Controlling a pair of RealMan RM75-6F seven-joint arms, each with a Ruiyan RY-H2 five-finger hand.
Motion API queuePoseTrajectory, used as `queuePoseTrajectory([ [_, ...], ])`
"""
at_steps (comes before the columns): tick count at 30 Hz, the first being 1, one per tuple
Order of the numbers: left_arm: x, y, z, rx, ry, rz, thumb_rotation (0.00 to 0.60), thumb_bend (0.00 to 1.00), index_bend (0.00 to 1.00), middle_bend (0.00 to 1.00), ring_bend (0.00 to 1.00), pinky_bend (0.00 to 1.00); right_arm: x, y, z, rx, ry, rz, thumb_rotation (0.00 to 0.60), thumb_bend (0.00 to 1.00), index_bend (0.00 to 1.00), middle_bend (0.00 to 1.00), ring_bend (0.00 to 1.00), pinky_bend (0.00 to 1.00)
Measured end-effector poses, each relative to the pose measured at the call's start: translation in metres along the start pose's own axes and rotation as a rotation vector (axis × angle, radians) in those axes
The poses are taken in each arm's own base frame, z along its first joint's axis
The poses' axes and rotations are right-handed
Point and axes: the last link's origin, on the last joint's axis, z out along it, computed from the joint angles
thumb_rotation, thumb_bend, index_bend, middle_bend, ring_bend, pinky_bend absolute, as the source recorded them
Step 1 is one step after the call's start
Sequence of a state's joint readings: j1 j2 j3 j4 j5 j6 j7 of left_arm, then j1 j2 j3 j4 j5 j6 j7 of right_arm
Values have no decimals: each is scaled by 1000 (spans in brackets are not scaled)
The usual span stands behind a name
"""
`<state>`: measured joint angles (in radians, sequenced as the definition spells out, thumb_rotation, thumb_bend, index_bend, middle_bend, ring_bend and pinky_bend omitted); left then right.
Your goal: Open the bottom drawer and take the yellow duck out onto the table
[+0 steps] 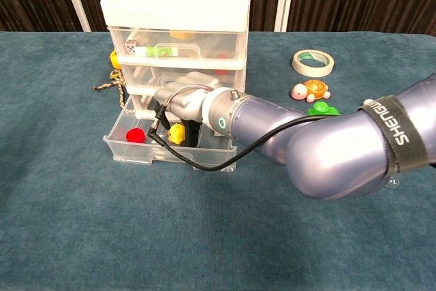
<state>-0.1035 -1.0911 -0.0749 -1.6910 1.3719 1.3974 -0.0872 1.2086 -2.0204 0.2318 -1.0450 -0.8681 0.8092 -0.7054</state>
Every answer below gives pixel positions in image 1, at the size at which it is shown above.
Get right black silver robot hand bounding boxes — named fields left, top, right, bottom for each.
left=146, top=71, right=222, bottom=149

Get small yellow duck toy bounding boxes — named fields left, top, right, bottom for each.
left=167, top=123, right=187, bottom=144

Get clear drawer with red pompom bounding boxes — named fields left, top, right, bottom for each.
left=102, top=95, right=238, bottom=172

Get clear drawer with die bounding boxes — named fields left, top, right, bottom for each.
left=108, top=27, right=248, bottom=62

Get red pompom ball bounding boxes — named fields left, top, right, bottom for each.
left=125, top=127, right=146, bottom=143

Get green white glue stick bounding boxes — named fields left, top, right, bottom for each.
left=135, top=45, right=179, bottom=57

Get beige masking tape roll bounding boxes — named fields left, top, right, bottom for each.
left=292, top=49, right=336, bottom=78

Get blue teal tablecloth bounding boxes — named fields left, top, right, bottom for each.
left=0, top=30, right=436, bottom=291

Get orange pink turtle toy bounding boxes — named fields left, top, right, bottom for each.
left=290, top=79, right=331, bottom=104

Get green building block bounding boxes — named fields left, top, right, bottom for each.
left=307, top=101, right=341, bottom=117

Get clear test tube white cap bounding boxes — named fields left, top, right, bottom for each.
left=362, top=99, right=400, bottom=189

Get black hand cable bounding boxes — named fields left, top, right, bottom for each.
left=148, top=85, right=330, bottom=172

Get braided beige black rope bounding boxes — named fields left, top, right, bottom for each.
left=92, top=70, right=127, bottom=113

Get black velcro strap white letters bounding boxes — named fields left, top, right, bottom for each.
left=360, top=95, right=431, bottom=173

